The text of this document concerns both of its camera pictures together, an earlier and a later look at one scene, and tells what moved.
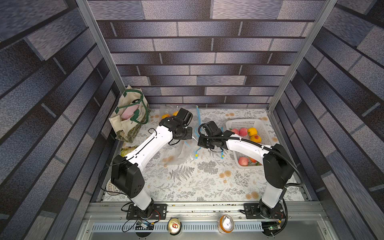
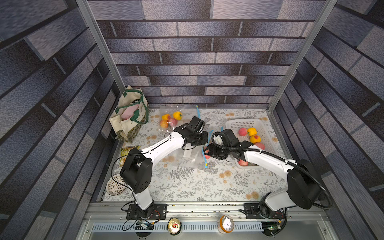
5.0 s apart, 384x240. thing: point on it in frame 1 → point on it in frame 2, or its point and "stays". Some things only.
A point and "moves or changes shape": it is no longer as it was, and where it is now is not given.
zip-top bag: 180,152 moves or changes shape
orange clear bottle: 225,224 stays
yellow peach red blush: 255,138 stays
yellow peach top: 252,131 stays
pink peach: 235,131 → 206,156
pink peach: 243,131 stays
